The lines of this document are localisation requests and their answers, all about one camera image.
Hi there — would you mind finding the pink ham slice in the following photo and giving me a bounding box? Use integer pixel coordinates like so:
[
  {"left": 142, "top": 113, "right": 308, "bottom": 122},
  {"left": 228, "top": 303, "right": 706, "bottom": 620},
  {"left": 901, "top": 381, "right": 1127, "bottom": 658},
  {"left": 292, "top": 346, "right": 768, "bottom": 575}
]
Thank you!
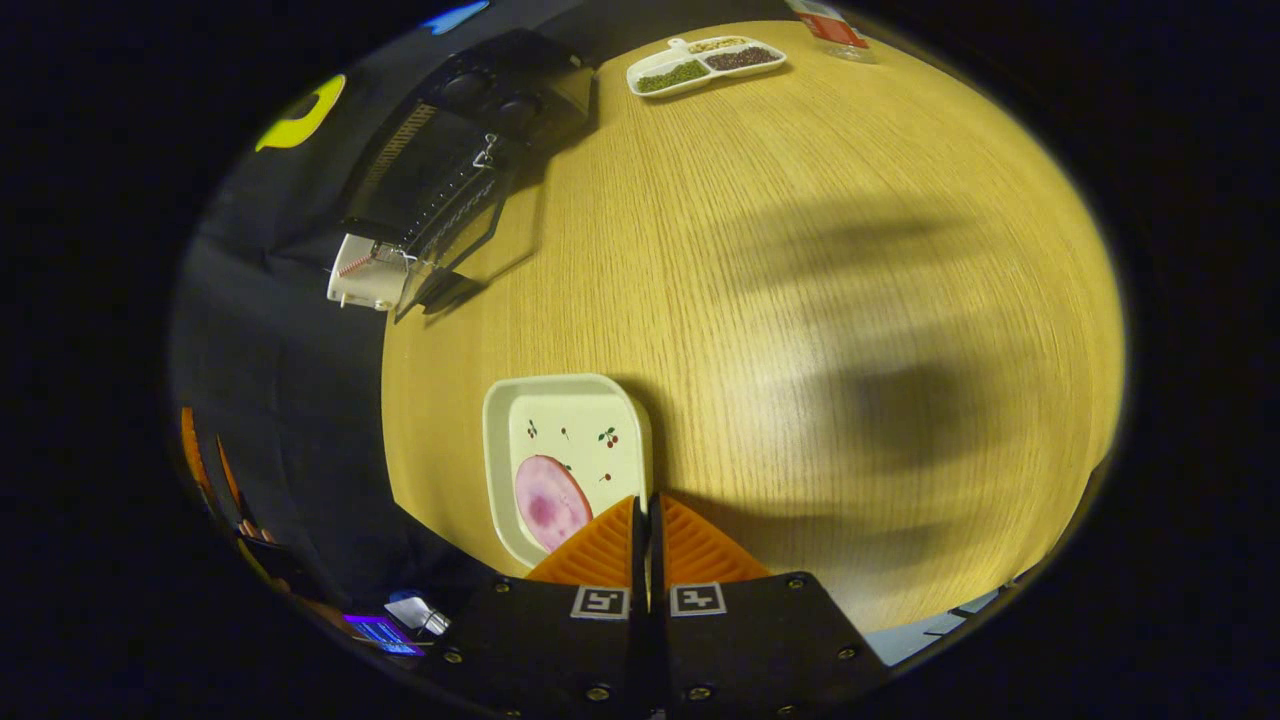
[{"left": 513, "top": 455, "right": 595, "bottom": 554}]

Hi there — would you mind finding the white divided dish with beans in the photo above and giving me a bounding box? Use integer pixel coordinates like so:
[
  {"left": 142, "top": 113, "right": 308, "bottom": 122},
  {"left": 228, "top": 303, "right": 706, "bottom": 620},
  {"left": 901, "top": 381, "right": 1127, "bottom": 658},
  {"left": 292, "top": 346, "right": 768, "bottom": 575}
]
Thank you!
[{"left": 626, "top": 36, "right": 789, "bottom": 99}]

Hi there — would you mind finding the black electric oven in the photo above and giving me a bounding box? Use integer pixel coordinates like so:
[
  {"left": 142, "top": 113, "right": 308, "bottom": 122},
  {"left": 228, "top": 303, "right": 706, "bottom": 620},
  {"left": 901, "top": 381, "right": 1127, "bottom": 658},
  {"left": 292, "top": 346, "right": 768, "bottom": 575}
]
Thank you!
[{"left": 335, "top": 27, "right": 601, "bottom": 323}]

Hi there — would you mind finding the white toaster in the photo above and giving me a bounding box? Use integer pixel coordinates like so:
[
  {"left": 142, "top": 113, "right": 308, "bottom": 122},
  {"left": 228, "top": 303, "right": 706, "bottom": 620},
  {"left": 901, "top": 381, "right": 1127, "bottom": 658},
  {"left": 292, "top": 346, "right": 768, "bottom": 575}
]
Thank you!
[{"left": 326, "top": 232, "right": 412, "bottom": 313}]

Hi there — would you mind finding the clear plastic bottle red label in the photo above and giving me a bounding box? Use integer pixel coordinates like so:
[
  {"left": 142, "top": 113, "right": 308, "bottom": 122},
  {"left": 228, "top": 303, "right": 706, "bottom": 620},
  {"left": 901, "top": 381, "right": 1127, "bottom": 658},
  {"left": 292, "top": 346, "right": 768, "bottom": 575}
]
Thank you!
[{"left": 784, "top": 0, "right": 880, "bottom": 65}]

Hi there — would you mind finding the small white object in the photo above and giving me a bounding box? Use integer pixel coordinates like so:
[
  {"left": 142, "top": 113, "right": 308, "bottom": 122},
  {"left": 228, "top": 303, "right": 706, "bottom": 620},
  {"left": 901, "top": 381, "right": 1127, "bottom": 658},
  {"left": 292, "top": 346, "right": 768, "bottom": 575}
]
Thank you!
[{"left": 384, "top": 594, "right": 452, "bottom": 637}]

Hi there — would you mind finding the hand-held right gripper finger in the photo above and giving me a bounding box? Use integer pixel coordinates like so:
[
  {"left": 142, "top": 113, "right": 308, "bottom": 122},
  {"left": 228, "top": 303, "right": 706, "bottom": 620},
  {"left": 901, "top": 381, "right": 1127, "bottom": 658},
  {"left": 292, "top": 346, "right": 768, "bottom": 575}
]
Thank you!
[
  {"left": 425, "top": 494, "right": 651, "bottom": 720},
  {"left": 650, "top": 492, "right": 892, "bottom": 720}
]

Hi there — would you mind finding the device with lit blue screen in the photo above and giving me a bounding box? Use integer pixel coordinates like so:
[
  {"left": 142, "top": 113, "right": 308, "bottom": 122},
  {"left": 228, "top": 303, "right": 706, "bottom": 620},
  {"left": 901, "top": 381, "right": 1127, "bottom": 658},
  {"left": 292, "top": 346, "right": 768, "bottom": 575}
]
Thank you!
[{"left": 343, "top": 612, "right": 427, "bottom": 659}]

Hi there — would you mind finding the cream plate with cherry print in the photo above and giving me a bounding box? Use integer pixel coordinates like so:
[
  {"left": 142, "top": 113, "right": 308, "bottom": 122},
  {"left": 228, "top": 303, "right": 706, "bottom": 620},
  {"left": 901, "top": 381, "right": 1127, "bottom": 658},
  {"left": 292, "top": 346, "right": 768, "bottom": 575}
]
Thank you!
[{"left": 482, "top": 373, "right": 655, "bottom": 572}]

